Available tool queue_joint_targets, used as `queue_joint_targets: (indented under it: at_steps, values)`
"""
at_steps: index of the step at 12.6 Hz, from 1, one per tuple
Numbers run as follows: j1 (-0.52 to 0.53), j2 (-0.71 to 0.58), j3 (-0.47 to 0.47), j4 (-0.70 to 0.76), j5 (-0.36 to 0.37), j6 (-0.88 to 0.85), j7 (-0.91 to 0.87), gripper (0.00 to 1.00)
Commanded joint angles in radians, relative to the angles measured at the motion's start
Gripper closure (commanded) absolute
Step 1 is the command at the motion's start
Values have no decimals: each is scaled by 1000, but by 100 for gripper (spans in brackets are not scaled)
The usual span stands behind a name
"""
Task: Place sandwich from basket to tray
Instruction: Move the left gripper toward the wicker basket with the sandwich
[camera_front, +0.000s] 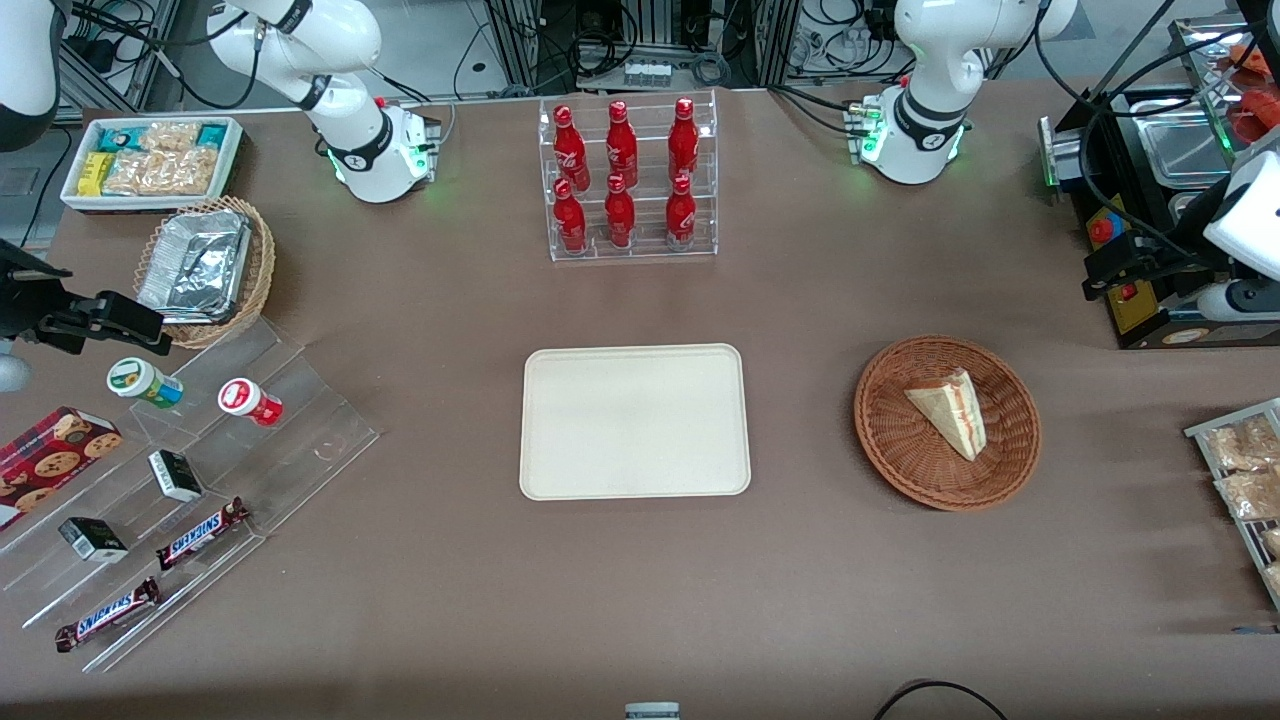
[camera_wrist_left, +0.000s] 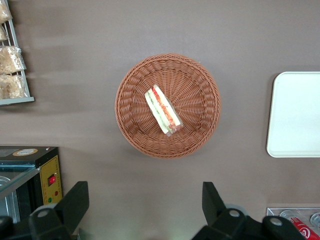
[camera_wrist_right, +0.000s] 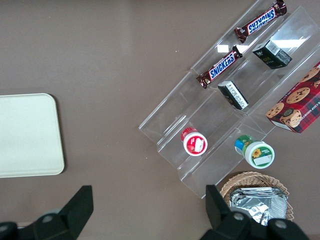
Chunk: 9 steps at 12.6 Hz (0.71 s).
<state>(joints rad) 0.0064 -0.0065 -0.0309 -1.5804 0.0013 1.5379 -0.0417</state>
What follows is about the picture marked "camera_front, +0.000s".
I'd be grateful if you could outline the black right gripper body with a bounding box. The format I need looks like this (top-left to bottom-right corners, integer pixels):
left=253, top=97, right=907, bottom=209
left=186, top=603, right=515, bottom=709
left=0, top=240, right=73, bottom=343

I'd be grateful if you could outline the triangular sandwich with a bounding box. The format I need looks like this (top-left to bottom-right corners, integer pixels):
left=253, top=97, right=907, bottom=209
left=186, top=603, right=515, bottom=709
left=905, top=368, right=988, bottom=462

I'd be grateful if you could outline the light wicker basket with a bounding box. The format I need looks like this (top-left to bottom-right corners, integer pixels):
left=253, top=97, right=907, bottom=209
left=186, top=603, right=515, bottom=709
left=132, top=196, right=277, bottom=350

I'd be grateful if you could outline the round brown wicker basket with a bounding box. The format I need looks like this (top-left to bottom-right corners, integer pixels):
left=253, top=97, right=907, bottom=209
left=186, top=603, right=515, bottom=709
left=853, top=335, right=1042, bottom=512

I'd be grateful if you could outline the beige rectangular tray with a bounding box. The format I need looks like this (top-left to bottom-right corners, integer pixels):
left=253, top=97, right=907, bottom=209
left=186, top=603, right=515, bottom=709
left=519, top=343, right=752, bottom=501

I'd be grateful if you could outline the green lid cup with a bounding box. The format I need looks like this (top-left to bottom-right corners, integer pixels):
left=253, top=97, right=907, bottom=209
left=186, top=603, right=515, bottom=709
left=107, top=357, right=185, bottom=410

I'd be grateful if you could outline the aluminium foil container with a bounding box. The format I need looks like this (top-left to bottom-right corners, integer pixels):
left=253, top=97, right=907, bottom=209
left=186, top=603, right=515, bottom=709
left=137, top=209, right=252, bottom=325

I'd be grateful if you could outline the black food warmer machine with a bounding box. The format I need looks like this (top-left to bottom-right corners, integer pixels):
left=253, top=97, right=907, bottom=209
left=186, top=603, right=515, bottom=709
left=1038, top=15, right=1280, bottom=351

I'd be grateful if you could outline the white rectangular snack bin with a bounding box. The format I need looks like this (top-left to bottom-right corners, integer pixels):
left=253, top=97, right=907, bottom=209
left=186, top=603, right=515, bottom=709
left=60, top=116, right=244, bottom=214

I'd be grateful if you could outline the red chocolate cookie box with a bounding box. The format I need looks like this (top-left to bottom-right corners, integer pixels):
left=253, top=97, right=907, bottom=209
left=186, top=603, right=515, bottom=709
left=0, top=406, right=124, bottom=532

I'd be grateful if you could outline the red lid cup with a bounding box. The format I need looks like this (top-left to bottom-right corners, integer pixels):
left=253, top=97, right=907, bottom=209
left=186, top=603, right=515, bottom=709
left=218, top=378, right=284, bottom=428

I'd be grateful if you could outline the large clear cracker bag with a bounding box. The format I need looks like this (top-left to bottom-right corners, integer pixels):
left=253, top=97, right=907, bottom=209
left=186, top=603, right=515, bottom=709
left=102, top=147, right=220, bottom=197

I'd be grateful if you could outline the small black box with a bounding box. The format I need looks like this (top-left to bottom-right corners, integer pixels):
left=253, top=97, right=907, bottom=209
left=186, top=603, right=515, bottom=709
left=58, top=517, right=130, bottom=564
left=148, top=450, right=205, bottom=504

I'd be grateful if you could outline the small clear cracker bag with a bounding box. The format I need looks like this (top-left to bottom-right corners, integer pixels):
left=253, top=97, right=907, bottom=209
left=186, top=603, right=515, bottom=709
left=140, top=121, right=202, bottom=154

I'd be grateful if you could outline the clear snack bag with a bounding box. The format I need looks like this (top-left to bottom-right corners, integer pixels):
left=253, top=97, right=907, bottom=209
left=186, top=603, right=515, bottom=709
left=1203, top=414, right=1280, bottom=473
left=1214, top=468, right=1280, bottom=522

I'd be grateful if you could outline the clear acrylic stepped shelf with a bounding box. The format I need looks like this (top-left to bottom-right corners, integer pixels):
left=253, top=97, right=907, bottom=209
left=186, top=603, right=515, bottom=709
left=0, top=318, right=382, bottom=674

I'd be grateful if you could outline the snickers bar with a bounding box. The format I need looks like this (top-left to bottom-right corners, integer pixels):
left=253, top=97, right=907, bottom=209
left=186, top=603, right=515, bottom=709
left=54, top=577, right=162, bottom=654
left=156, top=497, right=251, bottom=572

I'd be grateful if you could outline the red cola bottle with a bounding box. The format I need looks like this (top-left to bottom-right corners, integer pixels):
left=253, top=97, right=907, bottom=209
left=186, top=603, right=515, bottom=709
left=668, top=97, right=700, bottom=183
left=553, top=178, right=588, bottom=255
left=604, top=173, right=637, bottom=250
left=665, top=172, right=698, bottom=247
left=552, top=104, right=591, bottom=193
left=605, top=100, right=639, bottom=189

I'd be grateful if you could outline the clear acrylic bottle rack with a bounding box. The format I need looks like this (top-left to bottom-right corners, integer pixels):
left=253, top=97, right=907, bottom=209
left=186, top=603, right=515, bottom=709
left=538, top=88, right=719, bottom=263

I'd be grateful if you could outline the metal wire rack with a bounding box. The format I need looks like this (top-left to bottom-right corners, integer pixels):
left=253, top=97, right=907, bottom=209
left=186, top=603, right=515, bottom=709
left=1184, top=398, right=1280, bottom=612

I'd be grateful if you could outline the black cable loop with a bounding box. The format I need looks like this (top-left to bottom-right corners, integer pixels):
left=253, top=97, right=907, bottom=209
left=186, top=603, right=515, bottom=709
left=872, top=679, right=1011, bottom=720

